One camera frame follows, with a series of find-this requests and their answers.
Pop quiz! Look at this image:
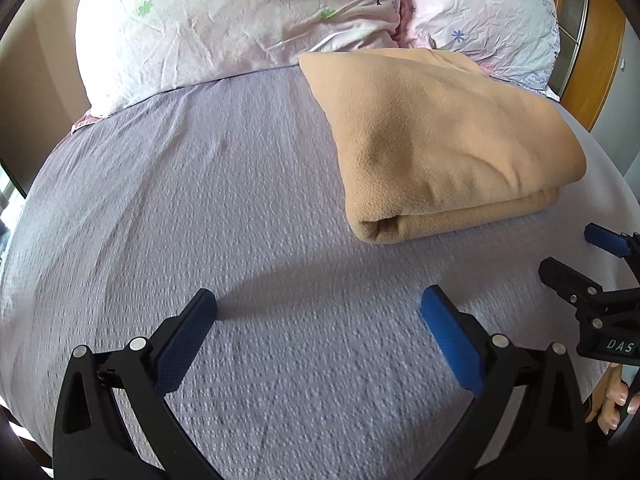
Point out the wooden bed headboard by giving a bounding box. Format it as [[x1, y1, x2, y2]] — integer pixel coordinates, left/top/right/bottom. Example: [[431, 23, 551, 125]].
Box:
[[552, 0, 628, 133]]

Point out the folded tan fleece blanket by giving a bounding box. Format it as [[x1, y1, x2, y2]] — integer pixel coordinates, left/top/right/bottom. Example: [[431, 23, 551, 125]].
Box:
[[298, 48, 587, 244]]

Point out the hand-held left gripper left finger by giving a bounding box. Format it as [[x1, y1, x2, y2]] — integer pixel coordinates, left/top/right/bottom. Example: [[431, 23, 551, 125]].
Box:
[[52, 288, 224, 480]]

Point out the pink floral pillow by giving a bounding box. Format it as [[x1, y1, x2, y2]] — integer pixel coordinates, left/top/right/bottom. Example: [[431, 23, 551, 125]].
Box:
[[395, 0, 562, 103]]

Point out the white floral pillow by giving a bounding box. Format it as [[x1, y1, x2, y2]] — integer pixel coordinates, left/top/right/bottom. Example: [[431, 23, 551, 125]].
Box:
[[70, 0, 404, 134]]

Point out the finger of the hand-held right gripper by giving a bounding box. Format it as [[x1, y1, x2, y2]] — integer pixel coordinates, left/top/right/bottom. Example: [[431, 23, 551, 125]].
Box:
[[538, 257, 640, 311], [584, 223, 640, 281]]

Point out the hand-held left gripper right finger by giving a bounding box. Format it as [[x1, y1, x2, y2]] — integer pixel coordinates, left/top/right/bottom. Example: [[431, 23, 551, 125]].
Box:
[[420, 285, 587, 480]]

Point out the person's right hand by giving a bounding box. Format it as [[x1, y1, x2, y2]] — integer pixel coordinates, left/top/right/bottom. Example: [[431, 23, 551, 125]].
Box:
[[586, 364, 640, 436]]

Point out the grey textured bed sheet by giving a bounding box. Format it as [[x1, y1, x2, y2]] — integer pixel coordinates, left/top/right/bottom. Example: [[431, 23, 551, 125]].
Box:
[[0, 64, 640, 480]]

